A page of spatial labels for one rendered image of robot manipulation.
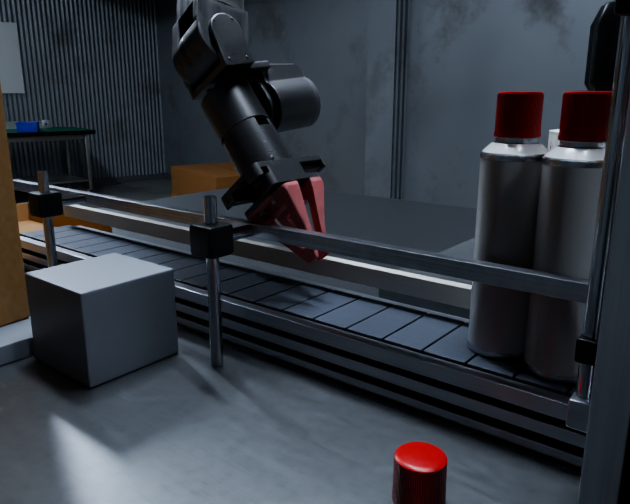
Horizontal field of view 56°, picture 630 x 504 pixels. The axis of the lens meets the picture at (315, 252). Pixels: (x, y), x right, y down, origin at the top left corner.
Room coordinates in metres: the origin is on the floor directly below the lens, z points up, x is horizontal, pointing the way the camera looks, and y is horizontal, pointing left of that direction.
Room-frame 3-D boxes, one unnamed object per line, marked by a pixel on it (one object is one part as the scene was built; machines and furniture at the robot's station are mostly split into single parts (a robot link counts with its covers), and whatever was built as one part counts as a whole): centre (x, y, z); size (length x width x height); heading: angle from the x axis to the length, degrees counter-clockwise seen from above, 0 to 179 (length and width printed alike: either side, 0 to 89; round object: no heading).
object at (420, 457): (0.33, -0.07, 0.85); 0.03 x 0.03 x 0.03
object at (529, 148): (0.46, -0.15, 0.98); 0.05 x 0.05 x 0.20
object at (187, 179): (5.75, 0.84, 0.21); 1.19 x 0.87 x 0.41; 40
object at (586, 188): (0.42, -0.19, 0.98); 0.05 x 0.05 x 0.20
